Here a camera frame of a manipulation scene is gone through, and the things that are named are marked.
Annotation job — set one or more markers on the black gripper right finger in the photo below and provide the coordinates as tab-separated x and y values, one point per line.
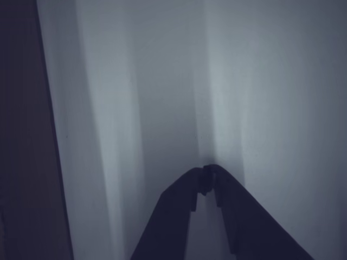
249	224

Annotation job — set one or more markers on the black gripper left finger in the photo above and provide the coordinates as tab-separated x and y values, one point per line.
173	216

